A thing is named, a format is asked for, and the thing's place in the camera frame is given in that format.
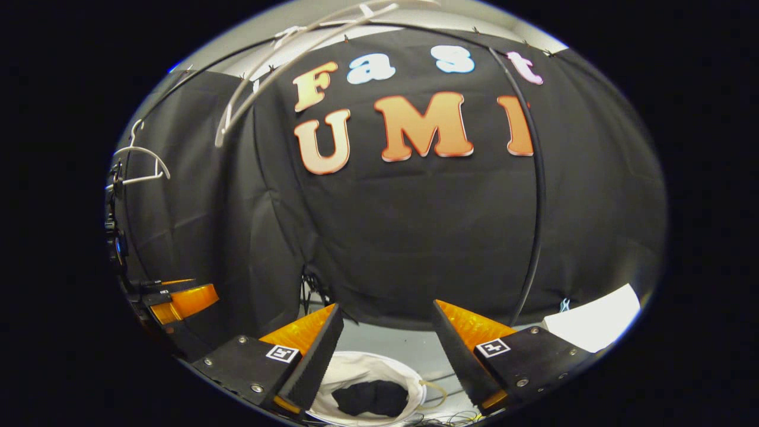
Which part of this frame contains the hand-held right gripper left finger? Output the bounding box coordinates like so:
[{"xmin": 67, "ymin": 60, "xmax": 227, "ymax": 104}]
[{"xmin": 190, "ymin": 304, "xmax": 345, "ymax": 416}]

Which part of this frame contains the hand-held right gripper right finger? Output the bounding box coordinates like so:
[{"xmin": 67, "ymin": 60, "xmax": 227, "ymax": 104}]
[{"xmin": 431, "ymin": 299, "xmax": 594, "ymax": 416}]

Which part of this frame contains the white laundry hamper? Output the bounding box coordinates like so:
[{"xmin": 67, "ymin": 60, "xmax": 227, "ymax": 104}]
[{"xmin": 305, "ymin": 351, "xmax": 450, "ymax": 426}]

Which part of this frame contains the black knit garment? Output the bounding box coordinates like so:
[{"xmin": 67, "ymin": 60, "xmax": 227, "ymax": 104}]
[{"xmin": 331, "ymin": 380, "xmax": 410, "ymax": 418}]

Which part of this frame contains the white plastic clothes hanger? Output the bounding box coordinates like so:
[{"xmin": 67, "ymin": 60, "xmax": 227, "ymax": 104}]
[
  {"xmin": 215, "ymin": 0, "xmax": 439, "ymax": 148},
  {"xmin": 107, "ymin": 119, "xmax": 171, "ymax": 192}
]

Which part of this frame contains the black metal clothes rack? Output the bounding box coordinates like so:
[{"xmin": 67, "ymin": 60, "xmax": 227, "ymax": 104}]
[{"xmin": 127, "ymin": 21, "xmax": 547, "ymax": 326}]

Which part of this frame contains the black backdrop cloth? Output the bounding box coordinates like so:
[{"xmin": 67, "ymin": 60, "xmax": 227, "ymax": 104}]
[{"xmin": 116, "ymin": 27, "xmax": 668, "ymax": 356}]

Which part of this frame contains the white flat sheet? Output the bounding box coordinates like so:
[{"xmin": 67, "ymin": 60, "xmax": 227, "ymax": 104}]
[{"xmin": 543, "ymin": 283, "xmax": 642, "ymax": 354}]

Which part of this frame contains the bundle of black cables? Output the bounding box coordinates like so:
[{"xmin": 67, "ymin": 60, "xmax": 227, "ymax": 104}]
[{"xmin": 299, "ymin": 267, "xmax": 333, "ymax": 318}]

